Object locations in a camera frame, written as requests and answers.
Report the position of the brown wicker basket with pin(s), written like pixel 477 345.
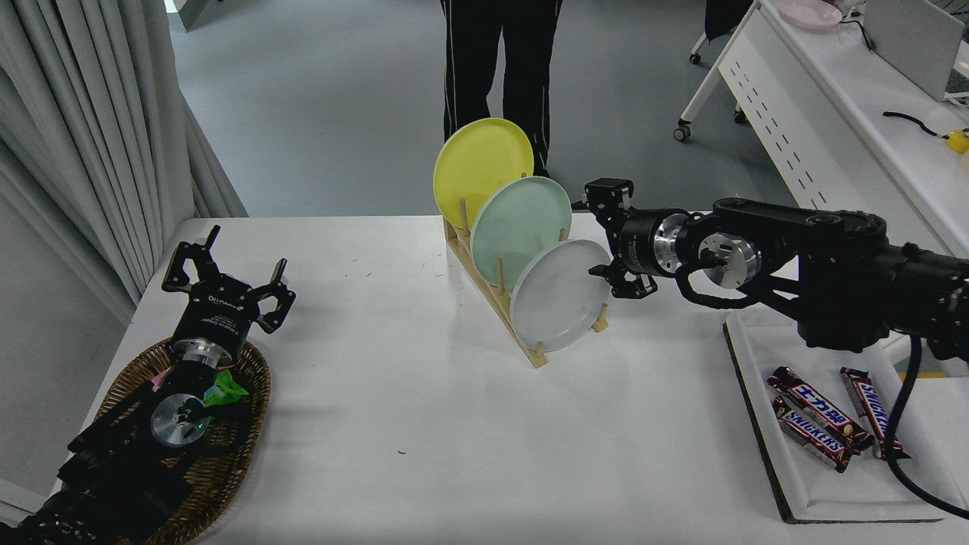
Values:
pixel 227 454

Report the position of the grey plate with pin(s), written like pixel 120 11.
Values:
pixel 560 299

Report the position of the pink plate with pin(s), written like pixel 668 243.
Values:
pixel 810 14

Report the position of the yellow plate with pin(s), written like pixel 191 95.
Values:
pixel 481 163

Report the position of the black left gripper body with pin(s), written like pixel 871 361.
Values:
pixel 219 314

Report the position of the snack bar with Chinese print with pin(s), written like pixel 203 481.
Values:
pixel 821 409

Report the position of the white foam tray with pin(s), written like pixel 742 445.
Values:
pixel 757 356

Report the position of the pale green plate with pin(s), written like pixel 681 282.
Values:
pixel 518 227

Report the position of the white desk on wheels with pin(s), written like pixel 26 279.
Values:
pixel 833 68

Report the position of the grey curtain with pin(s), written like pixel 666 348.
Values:
pixel 83 136

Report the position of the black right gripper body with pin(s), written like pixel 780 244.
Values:
pixel 636 242

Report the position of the pink wrapper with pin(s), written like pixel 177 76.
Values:
pixel 160 381

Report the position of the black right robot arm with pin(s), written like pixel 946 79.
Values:
pixel 833 265

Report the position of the grey laptop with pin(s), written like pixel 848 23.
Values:
pixel 912 42

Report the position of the wooden plate rack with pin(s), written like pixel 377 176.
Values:
pixel 496 303

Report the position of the green wrapper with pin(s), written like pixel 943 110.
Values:
pixel 227 387

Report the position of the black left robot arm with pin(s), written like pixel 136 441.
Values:
pixel 113 477

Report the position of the yellow object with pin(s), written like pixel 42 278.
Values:
pixel 958 142

